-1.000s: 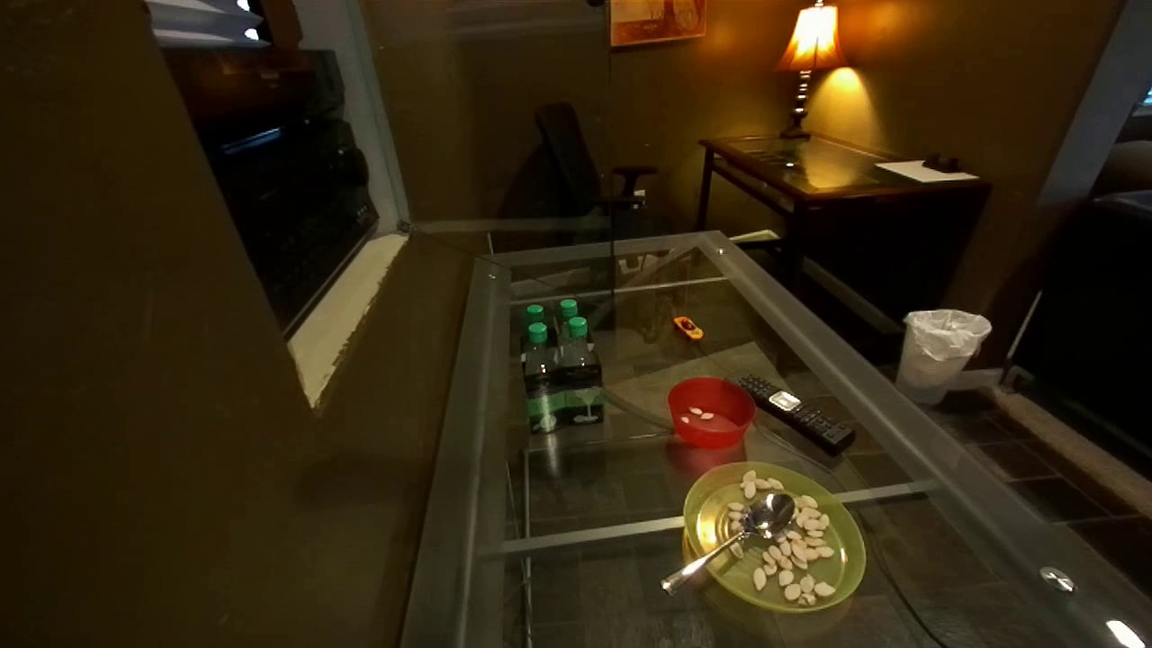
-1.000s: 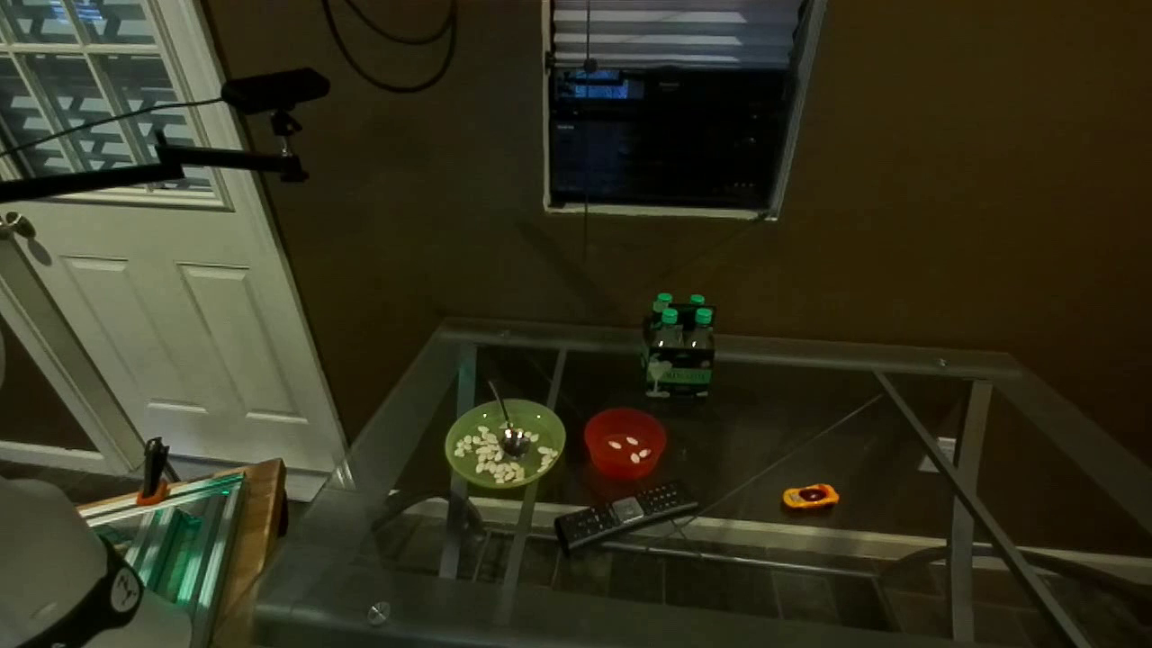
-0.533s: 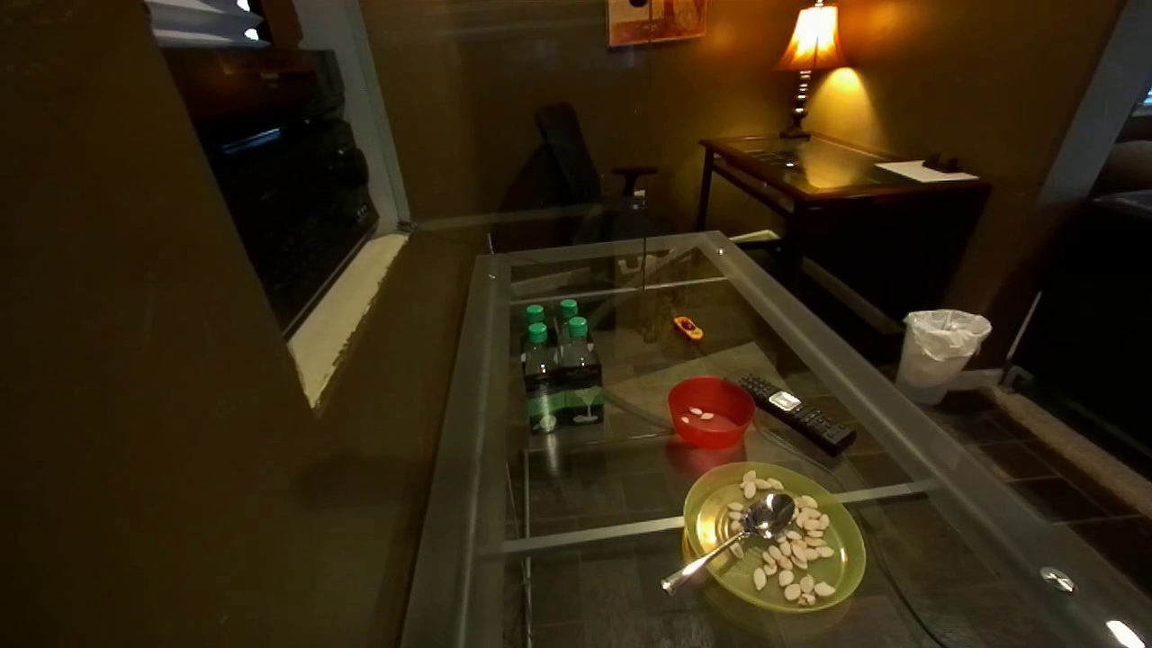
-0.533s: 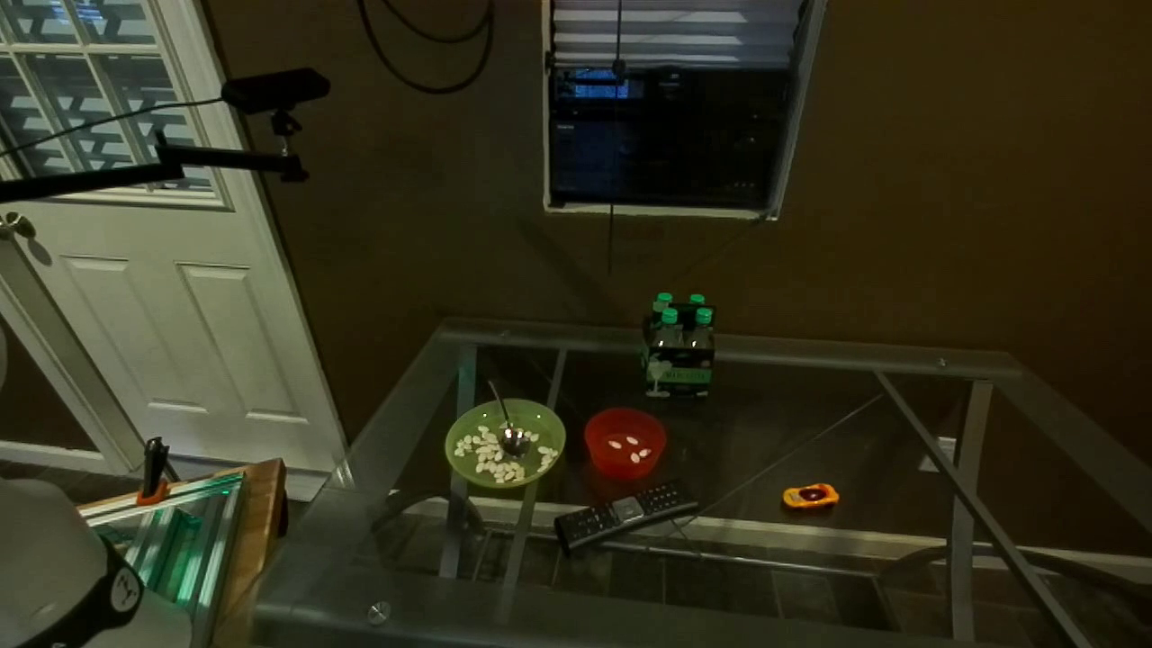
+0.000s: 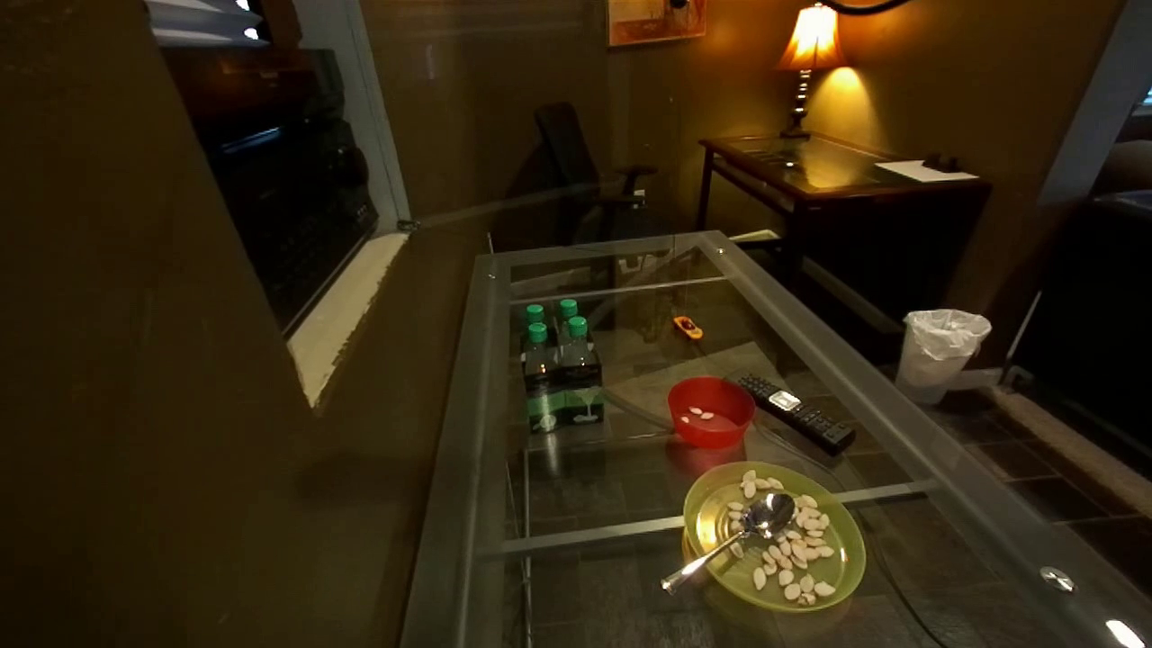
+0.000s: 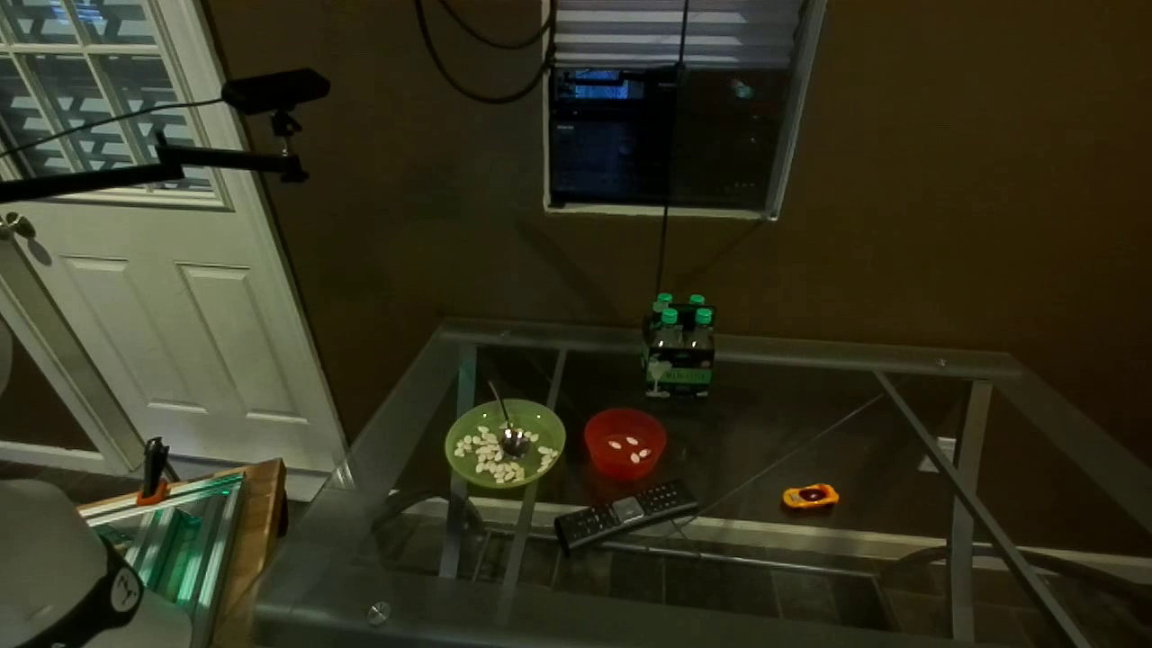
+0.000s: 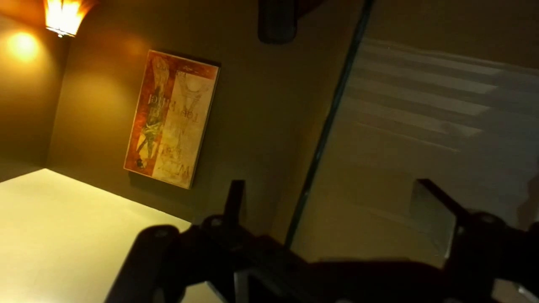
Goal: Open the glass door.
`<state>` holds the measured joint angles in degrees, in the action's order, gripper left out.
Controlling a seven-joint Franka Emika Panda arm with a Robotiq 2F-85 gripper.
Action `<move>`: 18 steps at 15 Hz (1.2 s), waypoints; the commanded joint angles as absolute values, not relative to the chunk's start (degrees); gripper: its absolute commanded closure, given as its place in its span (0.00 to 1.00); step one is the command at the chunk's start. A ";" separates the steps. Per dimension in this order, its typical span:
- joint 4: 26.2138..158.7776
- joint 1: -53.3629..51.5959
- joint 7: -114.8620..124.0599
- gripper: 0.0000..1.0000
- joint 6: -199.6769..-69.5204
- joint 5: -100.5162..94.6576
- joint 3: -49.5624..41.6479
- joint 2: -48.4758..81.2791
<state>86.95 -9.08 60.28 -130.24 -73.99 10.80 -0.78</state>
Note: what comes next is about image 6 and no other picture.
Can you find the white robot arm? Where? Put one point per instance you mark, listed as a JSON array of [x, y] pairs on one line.
[[50, 561]]

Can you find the white panel door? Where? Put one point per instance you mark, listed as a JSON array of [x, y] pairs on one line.
[[182, 309]]

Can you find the metal door latch lever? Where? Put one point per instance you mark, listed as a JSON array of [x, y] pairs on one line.
[[24, 235]]

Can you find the green capped bottle pack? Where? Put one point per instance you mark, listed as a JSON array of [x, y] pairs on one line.
[[678, 362]]

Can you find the metal spoon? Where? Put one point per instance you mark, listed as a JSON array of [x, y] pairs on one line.
[[509, 433]]

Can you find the pale pistachio nuts heap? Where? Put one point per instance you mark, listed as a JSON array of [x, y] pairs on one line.
[[630, 447], [488, 453]]

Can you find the green plate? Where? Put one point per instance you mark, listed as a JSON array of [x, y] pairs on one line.
[[470, 422]]

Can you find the red bowl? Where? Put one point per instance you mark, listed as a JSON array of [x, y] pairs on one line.
[[624, 462]]

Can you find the white framed window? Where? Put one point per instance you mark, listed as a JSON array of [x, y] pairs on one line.
[[624, 146]]

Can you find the black remote control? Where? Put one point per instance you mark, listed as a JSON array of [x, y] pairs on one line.
[[624, 515]]

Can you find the small orange black gadget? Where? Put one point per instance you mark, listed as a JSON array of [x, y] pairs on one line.
[[813, 499]]

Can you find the white window blinds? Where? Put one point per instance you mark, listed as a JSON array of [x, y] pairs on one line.
[[624, 38]]

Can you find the wooden cabinet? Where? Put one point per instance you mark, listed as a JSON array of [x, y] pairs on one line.
[[256, 525]]

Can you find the white trash bin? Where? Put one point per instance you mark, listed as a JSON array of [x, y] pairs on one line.
[[939, 453]]

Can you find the black orange clamp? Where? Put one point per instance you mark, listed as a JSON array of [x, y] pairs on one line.
[[154, 469]]

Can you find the glass table with metal frame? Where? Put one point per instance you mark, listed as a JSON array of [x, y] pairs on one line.
[[348, 551]]

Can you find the black camera on boom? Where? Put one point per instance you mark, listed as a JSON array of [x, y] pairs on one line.
[[274, 92]]

